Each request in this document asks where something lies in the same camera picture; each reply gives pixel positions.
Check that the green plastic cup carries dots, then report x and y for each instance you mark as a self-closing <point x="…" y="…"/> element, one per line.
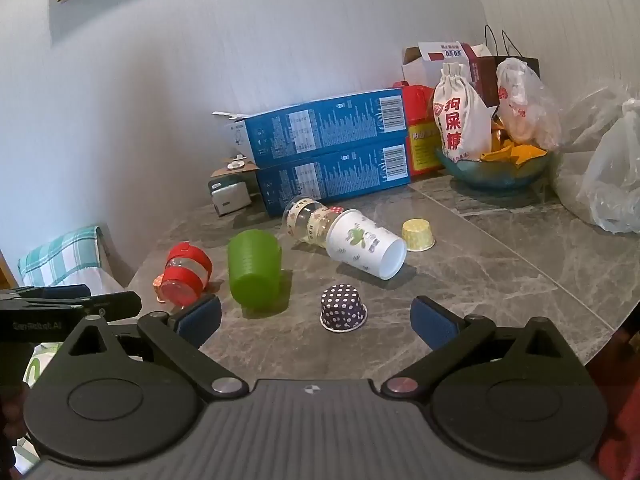
<point x="255" y="270"/>

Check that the blue cardboard box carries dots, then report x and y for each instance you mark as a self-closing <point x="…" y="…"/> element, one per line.
<point x="335" y="180"/>
<point x="320" y="127"/>

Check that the orange snack packets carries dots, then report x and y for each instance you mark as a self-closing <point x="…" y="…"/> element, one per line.
<point x="515" y="152"/>

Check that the teal glass bowl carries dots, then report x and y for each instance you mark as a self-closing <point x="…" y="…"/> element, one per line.
<point x="495" y="172"/>

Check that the open white and maroon carton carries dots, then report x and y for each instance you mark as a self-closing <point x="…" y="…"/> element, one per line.
<point x="430" y="62"/>

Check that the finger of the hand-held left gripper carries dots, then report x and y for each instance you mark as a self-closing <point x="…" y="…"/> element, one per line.
<point x="65" y="292"/>
<point x="117" y="304"/>

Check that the teal plaid pillow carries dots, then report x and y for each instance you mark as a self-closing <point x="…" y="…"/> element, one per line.
<point x="60" y="257"/>

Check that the dark paper shopping bag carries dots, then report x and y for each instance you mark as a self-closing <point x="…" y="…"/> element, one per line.
<point x="525" y="62"/>

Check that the large clear plastic bag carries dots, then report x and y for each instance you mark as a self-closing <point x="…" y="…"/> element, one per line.
<point x="607" y="180"/>

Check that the white and green bag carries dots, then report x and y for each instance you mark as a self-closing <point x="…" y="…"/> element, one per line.
<point x="40" y="366"/>

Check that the red canister with yellow label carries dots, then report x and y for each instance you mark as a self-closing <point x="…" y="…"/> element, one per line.
<point x="421" y="130"/>

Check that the clear cup with red bands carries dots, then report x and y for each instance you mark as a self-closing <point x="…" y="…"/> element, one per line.
<point x="186" y="270"/>

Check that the clear plastic bag red print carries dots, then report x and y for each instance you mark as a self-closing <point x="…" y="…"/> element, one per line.
<point x="525" y="105"/>

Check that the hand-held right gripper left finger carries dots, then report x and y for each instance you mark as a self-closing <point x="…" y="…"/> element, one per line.
<point x="200" y="319"/>

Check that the brown cardboard packaging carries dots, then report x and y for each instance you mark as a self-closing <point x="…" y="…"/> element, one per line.
<point x="231" y="167"/>

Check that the white charger block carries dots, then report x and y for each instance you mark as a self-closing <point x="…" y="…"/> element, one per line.
<point x="229" y="197"/>

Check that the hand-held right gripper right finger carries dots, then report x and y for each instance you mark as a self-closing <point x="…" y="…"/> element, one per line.
<point x="433" y="324"/>

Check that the purple dotted paper baking cup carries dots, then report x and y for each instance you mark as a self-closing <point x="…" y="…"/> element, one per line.
<point x="343" y="305"/>

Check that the yellow paper baking cup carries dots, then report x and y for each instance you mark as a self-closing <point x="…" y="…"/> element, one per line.
<point x="418" y="236"/>

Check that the white paper cup green print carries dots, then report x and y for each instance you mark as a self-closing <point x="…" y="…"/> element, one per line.
<point x="362" y="242"/>

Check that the clear cup with printed bands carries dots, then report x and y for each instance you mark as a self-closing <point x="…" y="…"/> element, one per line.
<point x="306" y="220"/>

